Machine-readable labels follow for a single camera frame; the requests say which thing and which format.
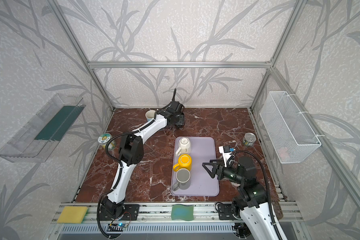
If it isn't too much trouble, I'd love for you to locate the right circuit board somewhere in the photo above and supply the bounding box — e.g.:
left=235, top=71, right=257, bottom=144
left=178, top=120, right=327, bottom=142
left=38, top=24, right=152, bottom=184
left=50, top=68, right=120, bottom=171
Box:
left=232, top=224, right=251, bottom=239

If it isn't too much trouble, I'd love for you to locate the clear plastic wall shelf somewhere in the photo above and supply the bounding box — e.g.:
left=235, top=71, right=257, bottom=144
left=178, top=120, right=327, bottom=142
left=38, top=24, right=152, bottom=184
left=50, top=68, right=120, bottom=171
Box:
left=0, top=94, right=86, bottom=163

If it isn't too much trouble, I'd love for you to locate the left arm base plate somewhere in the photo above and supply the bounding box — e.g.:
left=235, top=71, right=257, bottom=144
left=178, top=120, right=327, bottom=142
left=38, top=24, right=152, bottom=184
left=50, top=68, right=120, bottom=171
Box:
left=98, top=204, right=140, bottom=221

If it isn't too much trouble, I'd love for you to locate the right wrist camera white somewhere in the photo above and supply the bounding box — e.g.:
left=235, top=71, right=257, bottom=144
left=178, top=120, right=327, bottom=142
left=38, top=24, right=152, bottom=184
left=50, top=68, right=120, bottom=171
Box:
left=219, top=146, right=236, bottom=168

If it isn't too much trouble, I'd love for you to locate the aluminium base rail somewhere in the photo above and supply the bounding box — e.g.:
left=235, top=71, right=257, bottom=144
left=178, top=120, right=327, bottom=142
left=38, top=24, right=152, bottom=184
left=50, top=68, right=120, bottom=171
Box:
left=44, top=201, right=307, bottom=240

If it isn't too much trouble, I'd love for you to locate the circuit board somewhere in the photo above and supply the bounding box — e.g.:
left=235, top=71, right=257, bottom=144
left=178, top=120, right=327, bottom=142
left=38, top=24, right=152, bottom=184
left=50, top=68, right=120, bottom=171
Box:
left=232, top=224, right=251, bottom=239
left=107, top=223, right=129, bottom=233

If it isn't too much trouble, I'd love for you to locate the metal tin can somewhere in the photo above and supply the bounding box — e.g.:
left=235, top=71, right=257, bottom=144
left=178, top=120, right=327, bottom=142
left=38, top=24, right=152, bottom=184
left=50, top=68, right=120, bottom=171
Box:
left=243, top=133, right=257, bottom=147

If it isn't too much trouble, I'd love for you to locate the white upside-down mug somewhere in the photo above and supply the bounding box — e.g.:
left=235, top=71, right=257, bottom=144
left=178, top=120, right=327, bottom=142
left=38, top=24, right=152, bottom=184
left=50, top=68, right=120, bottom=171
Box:
left=175, top=138, right=191, bottom=157

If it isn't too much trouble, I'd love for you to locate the green sponge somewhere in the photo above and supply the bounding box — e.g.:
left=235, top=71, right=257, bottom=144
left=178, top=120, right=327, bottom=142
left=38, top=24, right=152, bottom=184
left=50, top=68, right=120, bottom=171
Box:
left=171, top=204, right=195, bottom=222

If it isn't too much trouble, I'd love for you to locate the grey mug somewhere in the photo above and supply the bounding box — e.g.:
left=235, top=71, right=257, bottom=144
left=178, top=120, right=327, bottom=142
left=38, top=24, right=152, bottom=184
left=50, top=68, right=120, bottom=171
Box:
left=172, top=169, right=191, bottom=191

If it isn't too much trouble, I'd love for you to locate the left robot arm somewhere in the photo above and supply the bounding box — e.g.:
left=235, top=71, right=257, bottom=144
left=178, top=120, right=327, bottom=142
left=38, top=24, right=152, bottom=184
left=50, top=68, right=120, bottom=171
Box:
left=97, top=90, right=185, bottom=221

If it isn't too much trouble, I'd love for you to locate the light blue mug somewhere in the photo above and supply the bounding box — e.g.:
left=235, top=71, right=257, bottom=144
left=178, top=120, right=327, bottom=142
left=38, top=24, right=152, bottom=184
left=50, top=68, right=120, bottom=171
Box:
left=145, top=110, right=156, bottom=122

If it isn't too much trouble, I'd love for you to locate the left circuit board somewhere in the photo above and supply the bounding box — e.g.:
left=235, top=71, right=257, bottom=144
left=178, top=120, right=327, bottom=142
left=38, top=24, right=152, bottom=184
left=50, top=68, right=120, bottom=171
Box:
left=107, top=223, right=129, bottom=233

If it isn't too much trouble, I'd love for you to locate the white wire basket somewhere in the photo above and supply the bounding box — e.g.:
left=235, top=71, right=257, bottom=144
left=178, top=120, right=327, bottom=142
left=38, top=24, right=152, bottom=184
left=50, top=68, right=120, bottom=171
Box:
left=260, top=91, right=322, bottom=164

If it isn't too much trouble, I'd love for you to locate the yellow sponge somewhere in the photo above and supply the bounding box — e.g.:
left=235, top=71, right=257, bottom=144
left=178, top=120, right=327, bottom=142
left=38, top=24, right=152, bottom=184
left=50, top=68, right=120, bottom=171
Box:
left=57, top=206, right=88, bottom=224

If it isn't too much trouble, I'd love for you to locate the lilac tray mat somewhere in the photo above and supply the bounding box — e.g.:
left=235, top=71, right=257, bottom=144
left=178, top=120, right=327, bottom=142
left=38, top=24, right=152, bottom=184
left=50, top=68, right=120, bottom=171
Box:
left=171, top=137, right=220, bottom=197

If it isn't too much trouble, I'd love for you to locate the yellow mug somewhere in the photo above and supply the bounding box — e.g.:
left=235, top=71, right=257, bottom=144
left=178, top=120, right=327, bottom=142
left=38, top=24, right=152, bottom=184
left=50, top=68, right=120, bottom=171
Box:
left=173, top=154, right=192, bottom=172

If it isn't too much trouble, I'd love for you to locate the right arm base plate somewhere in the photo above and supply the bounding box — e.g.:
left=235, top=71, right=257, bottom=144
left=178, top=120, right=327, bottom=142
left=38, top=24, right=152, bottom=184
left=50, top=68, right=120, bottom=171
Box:
left=215, top=202, right=250, bottom=221

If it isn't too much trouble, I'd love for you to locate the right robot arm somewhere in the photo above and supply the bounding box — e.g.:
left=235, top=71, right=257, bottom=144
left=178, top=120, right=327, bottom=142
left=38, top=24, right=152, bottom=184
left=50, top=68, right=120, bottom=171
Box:
left=202, top=151, right=287, bottom=240

